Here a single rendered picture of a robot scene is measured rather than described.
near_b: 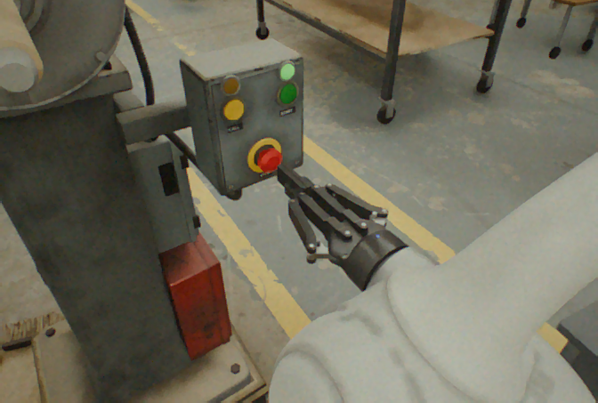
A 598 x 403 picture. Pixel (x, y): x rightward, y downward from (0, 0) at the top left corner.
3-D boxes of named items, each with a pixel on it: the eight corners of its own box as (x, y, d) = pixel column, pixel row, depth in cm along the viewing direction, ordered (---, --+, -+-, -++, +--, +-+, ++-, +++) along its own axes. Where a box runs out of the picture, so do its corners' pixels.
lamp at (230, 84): (221, 98, 58) (218, 77, 56) (240, 92, 59) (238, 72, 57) (223, 100, 57) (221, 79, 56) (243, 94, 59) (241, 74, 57)
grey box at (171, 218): (138, 219, 102) (59, -32, 69) (180, 203, 107) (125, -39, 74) (158, 258, 92) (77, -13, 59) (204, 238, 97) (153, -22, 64)
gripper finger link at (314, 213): (353, 255, 53) (344, 260, 52) (302, 207, 60) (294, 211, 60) (356, 232, 51) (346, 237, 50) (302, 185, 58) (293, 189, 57)
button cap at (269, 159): (251, 165, 68) (249, 145, 66) (272, 158, 70) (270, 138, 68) (262, 178, 66) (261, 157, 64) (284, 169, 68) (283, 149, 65)
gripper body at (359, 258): (359, 311, 49) (312, 260, 55) (412, 279, 52) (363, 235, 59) (365, 267, 44) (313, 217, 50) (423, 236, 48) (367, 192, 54)
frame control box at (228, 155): (149, 166, 85) (113, 36, 69) (245, 135, 94) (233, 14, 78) (197, 239, 68) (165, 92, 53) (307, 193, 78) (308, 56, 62)
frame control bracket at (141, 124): (120, 135, 67) (113, 113, 65) (229, 105, 76) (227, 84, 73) (127, 146, 65) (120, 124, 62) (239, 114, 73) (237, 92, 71)
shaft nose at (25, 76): (21, 92, 27) (-22, 70, 25) (44, 62, 27) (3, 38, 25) (25, 105, 25) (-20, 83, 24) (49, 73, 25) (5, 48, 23)
